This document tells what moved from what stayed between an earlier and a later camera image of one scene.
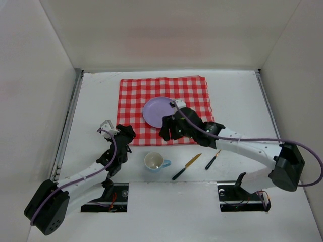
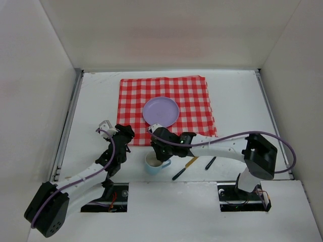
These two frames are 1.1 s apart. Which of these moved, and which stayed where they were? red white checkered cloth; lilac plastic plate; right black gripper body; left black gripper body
Moved: right black gripper body
Stayed: lilac plastic plate; red white checkered cloth; left black gripper body
